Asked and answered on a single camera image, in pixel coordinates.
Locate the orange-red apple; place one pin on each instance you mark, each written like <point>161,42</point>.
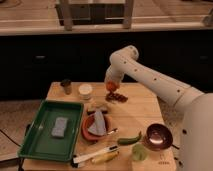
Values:
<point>111,86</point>

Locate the yellow corn cob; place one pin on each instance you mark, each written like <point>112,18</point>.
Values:
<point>104,157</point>

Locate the green plastic cup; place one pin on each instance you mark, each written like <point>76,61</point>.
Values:
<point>139,152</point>

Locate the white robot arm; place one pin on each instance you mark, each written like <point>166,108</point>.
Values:
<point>196,140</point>

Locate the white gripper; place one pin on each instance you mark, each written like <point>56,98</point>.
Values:
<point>113,75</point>

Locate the dark small cup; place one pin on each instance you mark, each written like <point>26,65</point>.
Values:
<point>66,85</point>

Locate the white paper cup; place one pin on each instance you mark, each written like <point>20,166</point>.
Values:
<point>85,91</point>

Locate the grey sponge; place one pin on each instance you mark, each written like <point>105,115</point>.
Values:
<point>59,127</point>

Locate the metal spoon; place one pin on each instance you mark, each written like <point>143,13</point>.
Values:
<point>112,131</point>

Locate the green plastic tray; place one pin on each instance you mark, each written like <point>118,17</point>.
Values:
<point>40,144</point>

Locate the copper metal bowl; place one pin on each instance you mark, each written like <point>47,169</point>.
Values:
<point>158,137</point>

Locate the grey folded cloth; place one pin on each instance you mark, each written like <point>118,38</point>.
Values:
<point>98,127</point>

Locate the red-brown bowl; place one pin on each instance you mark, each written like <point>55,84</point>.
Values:
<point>87,122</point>

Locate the green chili pepper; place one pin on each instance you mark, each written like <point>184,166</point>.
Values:
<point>129,141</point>

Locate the wooden chair legs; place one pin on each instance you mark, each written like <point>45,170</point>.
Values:
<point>94,12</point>

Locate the brown grape bunch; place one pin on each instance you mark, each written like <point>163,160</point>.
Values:
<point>111,96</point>

